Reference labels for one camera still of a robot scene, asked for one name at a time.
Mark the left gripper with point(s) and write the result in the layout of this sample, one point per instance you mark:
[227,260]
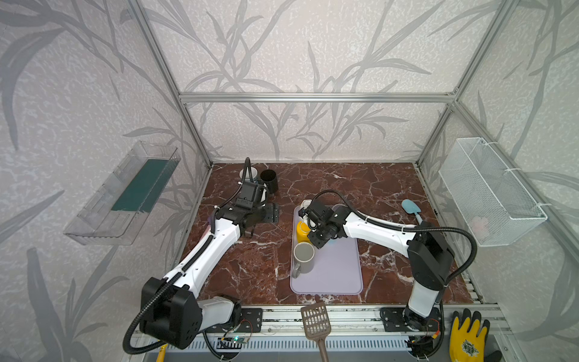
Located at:
[271,213]

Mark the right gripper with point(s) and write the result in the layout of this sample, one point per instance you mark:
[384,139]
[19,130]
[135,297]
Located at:
[317,235]

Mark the yellow mug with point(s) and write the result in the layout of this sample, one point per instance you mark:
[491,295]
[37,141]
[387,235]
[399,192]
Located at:
[302,232]

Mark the black mug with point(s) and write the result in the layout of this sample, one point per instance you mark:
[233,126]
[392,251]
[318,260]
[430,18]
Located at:
[269,178]

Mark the grey mug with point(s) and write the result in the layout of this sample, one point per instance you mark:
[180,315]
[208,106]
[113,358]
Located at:
[304,259]

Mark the teal patterned mug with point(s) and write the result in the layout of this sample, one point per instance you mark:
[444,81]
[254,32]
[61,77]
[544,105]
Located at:
[249,174]

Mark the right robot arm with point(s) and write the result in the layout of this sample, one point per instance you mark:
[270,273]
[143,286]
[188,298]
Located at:
[430,256]

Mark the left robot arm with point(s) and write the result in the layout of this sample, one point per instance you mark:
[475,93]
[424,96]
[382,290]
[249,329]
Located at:
[171,312]

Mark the white faceted mug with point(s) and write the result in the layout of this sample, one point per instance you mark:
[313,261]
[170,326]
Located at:
[305,205]

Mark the lavender tray mat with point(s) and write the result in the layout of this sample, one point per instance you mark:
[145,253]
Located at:
[336,271]

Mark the light blue spatula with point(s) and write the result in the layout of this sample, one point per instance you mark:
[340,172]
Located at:
[411,207]

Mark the brown slotted spatula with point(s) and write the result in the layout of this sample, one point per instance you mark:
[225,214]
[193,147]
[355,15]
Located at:
[317,327]

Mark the clear plastic shelf bin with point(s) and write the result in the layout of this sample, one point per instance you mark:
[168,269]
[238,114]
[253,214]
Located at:
[118,210]

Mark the yellow work glove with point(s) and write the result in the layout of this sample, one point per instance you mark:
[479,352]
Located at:
[468,336]

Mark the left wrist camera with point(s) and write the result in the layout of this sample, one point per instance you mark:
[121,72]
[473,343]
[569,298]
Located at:
[251,195]

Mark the white wire basket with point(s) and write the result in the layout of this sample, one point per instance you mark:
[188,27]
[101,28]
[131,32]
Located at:
[497,208]

